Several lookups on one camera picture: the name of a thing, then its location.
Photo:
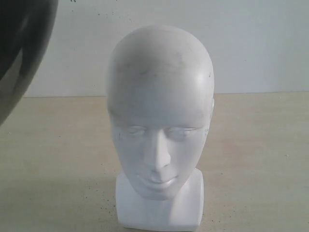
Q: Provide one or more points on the black helmet with tinted visor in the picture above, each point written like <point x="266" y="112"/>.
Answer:
<point x="25" y="30"/>

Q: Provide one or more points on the white mannequin head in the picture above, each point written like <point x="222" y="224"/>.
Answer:
<point x="160" y="100"/>

